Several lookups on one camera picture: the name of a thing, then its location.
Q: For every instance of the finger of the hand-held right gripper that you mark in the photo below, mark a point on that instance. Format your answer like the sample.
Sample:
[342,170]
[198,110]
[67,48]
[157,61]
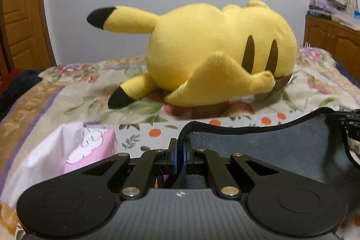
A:
[339,117]

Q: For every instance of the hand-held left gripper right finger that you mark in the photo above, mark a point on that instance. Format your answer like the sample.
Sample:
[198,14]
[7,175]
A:
[186,157]

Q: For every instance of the yellow plush toy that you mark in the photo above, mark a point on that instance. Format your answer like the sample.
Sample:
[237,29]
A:
[197,57]

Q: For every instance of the floral bed sheet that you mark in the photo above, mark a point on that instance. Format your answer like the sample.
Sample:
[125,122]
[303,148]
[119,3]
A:
[56,93]

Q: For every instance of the dark blue bedding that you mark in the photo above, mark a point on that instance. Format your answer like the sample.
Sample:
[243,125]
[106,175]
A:
[347,68]

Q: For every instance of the pink tissue pack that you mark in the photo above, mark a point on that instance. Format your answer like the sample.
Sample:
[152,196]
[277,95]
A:
[92,150]

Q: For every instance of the wooden door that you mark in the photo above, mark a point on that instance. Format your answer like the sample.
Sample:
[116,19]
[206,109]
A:
[19,3]

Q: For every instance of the wooden cabinet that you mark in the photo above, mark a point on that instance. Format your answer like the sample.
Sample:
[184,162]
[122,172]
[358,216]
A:
[332,37]

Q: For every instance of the dark grey towel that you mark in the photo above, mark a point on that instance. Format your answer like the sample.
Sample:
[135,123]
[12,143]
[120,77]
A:
[258,138]

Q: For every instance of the dark cloth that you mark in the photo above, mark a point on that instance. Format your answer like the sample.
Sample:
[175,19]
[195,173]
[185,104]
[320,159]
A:
[14,91]

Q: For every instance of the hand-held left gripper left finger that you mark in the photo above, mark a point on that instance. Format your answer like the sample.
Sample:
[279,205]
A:
[174,159]

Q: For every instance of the stack of books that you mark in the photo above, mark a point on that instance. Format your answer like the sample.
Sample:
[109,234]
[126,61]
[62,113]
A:
[323,5]

